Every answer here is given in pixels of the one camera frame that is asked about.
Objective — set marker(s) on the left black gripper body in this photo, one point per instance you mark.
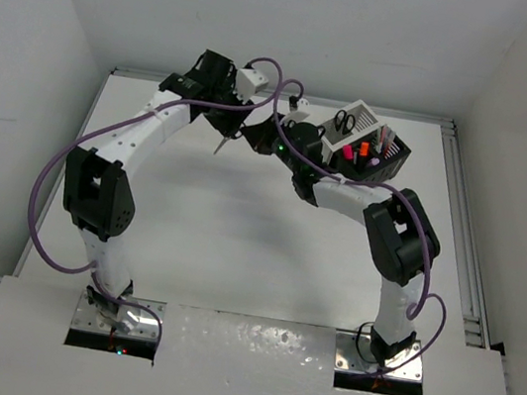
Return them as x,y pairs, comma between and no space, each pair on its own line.
227,119

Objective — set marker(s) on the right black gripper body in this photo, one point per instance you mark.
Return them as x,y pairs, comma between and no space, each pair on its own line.
270,142

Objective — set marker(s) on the pink highlighter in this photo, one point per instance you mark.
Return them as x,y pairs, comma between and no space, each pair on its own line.
348,152

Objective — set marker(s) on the orange highlighter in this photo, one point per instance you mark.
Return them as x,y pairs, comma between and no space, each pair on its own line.
364,149

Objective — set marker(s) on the blue gel pen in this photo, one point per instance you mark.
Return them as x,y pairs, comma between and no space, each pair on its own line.
389,131

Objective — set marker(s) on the pink gel pen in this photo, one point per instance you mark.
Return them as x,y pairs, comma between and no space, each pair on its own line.
381,138

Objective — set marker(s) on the orange gel pen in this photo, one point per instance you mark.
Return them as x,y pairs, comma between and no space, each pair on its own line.
391,147

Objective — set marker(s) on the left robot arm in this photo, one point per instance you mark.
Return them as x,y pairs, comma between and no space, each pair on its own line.
97,185

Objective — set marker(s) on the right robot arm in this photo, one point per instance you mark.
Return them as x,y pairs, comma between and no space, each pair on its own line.
353,182

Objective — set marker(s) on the white slotted container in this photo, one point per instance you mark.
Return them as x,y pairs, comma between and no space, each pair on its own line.
366,129

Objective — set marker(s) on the black slotted container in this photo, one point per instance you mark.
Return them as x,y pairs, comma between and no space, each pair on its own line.
358,170

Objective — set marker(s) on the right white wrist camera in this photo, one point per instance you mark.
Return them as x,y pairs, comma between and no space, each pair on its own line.
299,111

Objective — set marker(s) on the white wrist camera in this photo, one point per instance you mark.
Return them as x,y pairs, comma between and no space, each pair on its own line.
248,83
299,111

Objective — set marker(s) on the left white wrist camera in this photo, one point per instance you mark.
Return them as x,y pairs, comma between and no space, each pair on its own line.
248,83

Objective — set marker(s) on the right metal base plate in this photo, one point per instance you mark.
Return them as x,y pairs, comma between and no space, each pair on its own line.
353,356

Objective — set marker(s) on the metal base plate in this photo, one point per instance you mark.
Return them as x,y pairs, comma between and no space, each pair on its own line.
353,356
95,314

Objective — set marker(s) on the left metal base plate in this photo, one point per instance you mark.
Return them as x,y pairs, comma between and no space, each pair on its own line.
95,314

